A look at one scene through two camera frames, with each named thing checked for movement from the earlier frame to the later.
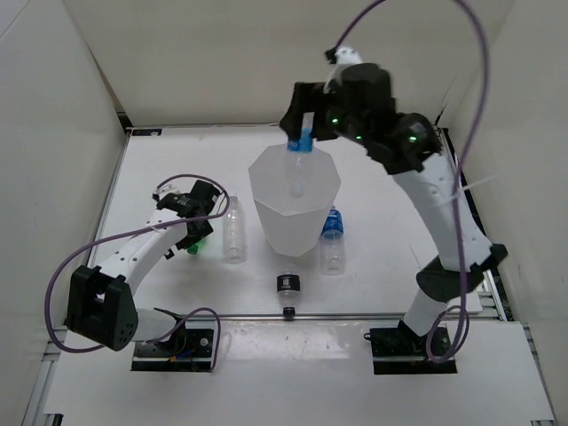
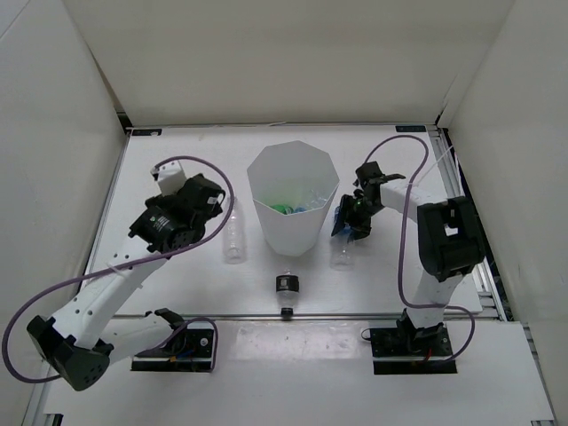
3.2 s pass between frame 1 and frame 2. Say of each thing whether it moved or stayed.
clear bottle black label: stayed
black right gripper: moved
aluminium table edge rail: stayed
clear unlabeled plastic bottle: stayed
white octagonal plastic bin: stayed
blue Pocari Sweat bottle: moved
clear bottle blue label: moved
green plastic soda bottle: moved
